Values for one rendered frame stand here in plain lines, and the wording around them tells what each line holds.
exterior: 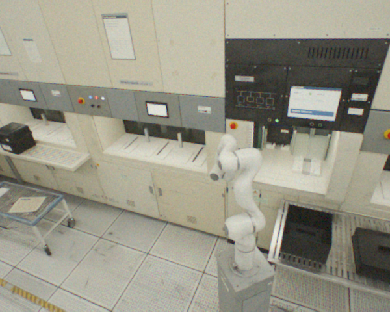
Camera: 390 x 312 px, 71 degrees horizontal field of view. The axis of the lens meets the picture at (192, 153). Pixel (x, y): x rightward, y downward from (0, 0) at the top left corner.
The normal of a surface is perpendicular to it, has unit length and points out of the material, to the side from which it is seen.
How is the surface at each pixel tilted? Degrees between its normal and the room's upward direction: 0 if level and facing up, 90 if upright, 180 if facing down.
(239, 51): 90
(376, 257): 0
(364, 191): 90
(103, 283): 0
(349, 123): 90
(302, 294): 0
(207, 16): 90
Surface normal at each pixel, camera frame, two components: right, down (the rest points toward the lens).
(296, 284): -0.07, -0.84
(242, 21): -0.39, 0.56
